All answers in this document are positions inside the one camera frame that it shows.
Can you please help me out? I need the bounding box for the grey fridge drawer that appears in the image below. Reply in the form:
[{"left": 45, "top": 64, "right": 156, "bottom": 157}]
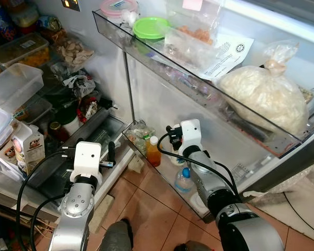
[{"left": 26, "top": 107, "right": 130, "bottom": 190}]

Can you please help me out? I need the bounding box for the clear fridge door shelf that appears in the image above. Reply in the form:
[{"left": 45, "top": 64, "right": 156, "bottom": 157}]
[
  {"left": 122, "top": 121, "right": 241, "bottom": 220},
  {"left": 93, "top": 9, "right": 314, "bottom": 158}
]

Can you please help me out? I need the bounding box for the fridge control panel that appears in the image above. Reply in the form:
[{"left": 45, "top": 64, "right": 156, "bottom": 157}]
[{"left": 61, "top": 0, "right": 81, "bottom": 13}]

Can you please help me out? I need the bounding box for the orange juice bottle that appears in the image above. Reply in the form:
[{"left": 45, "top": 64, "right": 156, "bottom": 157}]
[{"left": 145, "top": 135, "right": 162, "bottom": 168}]

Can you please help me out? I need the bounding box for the clear bag of greens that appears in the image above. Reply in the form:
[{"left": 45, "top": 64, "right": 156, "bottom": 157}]
[{"left": 126, "top": 120, "right": 156, "bottom": 156}]

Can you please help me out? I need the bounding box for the white milk carton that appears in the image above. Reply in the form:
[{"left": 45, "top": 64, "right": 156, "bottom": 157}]
[{"left": 13, "top": 123, "right": 47, "bottom": 176}]

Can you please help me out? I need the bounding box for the blue cap water bottle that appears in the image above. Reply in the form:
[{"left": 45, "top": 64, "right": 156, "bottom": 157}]
[{"left": 174, "top": 166, "right": 196, "bottom": 195}]

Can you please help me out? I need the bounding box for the black lidded pot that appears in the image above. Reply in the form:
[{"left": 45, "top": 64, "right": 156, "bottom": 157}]
[{"left": 47, "top": 94, "right": 83, "bottom": 138}]

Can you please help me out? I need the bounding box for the red snack packet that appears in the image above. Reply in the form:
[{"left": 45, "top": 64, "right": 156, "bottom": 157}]
[{"left": 77, "top": 96, "right": 101, "bottom": 124}]

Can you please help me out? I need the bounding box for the beige stone block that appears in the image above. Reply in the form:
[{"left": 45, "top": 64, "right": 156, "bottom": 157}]
[{"left": 88, "top": 195, "right": 117, "bottom": 234}]

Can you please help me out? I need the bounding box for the black and white crumpled bag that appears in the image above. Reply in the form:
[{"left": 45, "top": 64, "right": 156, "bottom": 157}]
[{"left": 62, "top": 71, "right": 98, "bottom": 101}]

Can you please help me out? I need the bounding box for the grey robot left leg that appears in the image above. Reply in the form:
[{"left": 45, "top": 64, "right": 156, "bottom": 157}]
[{"left": 98, "top": 219, "right": 134, "bottom": 251}]

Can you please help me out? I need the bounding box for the empty clear plastic box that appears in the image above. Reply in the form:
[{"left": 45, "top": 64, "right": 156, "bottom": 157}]
[{"left": 0, "top": 63, "right": 44, "bottom": 115}]

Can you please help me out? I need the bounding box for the white bubble wrap sheet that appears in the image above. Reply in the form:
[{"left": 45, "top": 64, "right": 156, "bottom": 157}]
[{"left": 246, "top": 157, "right": 314, "bottom": 244}]

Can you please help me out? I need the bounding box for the printed paper sheet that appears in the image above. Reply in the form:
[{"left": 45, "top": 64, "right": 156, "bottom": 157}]
[{"left": 152, "top": 34, "right": 255, "bottom": 82}]

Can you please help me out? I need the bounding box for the big bag of white food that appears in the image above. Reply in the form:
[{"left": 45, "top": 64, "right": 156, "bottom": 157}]
[{"left": 218, "top": 41, "right": 310, "bottom": 136}]

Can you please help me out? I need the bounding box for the bag of beige slices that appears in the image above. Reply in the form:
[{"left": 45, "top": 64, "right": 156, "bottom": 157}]
[{"left": 55, "top": 37, "right": 96, "bottom": 70}]

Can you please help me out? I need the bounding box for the clear bag of orange food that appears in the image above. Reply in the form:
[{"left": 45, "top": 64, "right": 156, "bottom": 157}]
[{"left": 164, "top": 0, "right": 224, "bottom": 66}]

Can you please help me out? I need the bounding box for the dark robot right leg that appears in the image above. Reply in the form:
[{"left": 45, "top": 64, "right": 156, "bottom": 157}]
[{"left": 173, "top": 241, "right": 204, "bottom": 251}]

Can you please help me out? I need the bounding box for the green lid container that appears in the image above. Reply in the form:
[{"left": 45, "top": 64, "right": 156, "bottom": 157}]
[{"left": 132, "top": 17, "right": 171, "bottom": 41}]

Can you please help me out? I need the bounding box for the labelled box of orange food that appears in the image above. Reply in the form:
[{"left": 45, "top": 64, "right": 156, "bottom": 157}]
[{"left": 0, "top": 32, "right": 51, "bottom": 70}]

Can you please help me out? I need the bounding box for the colourful snack packet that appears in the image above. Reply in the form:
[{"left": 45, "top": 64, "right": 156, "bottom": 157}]
[{"left": 37, "top": 16, "right": 61, "bottom": 33}]

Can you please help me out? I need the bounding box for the pink sticky note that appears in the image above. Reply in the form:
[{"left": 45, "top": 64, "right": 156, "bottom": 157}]
[{"left": 182, "top": 0, "right": 204, "bottom": 12}]

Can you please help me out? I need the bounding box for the pink lid container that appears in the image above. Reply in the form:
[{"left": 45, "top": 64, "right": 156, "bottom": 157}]
[{"left": 99, "top": 0, "right": 140, "bottom": 26}]

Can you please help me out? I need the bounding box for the yellow lid jar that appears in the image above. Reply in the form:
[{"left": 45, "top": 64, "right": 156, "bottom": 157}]
[{"left": 9, "top": 2, "right": 40, "bottom": 28}]

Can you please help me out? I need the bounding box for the blue drink can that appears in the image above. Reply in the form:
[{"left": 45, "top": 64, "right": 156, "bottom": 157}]
[{"left": 0, "top": 4, "right": 17, "bottom": 43}]

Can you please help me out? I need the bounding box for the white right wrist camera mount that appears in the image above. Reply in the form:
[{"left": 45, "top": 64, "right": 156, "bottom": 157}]
[{"left": 178, "top": 119, "right": 203, "bottom": 157}]

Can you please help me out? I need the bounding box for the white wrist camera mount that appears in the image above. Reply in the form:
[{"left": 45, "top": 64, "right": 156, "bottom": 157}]
[
  {"left": 178, "top": 119, "right": 203, "bottom": 157},
  {"left": 70, "top": 141, "right": 103, "bottom": 185}
]

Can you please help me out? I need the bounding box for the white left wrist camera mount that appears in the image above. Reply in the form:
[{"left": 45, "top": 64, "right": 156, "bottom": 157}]
[{"left": 70, "top": 141, "right": 103, "bottom": 185}]

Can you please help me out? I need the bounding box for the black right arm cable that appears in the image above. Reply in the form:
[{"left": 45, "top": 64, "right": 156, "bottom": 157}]
[{"left": 157, "top": 125, "right": 240, "bottom": 197}]

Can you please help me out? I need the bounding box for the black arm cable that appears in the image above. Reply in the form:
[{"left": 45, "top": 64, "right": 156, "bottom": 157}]
[
  {"left": 15, "top": 149, "right": 76, "bottom": 251},
  {"left": 157, "top": 125, "right": 240, "bottom": 197}
]

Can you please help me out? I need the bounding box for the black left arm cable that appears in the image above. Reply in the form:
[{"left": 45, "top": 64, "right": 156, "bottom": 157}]
[{"left": 15, "top": 149, "right": 76, "bottom": 251}]

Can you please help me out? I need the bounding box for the thin black floor cable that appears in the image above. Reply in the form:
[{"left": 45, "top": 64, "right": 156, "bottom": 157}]
[{"left": 282, "top": 189, "right": 314, "bottom": 240}]

